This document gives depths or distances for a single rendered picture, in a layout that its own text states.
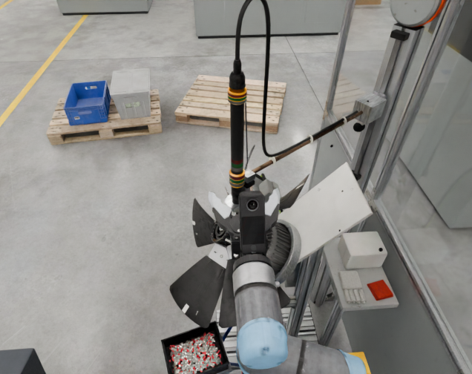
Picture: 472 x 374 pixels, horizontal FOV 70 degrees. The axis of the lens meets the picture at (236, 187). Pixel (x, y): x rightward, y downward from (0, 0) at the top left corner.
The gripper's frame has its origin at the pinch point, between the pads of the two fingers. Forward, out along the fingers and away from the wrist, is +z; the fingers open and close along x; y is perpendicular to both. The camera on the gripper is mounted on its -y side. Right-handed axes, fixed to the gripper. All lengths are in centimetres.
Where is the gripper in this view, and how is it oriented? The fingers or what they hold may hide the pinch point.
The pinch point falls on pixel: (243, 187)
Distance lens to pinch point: 73.7
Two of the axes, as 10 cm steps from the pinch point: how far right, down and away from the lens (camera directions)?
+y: 0.0, 7.3, 6.9
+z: -0.8, -6.9, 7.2
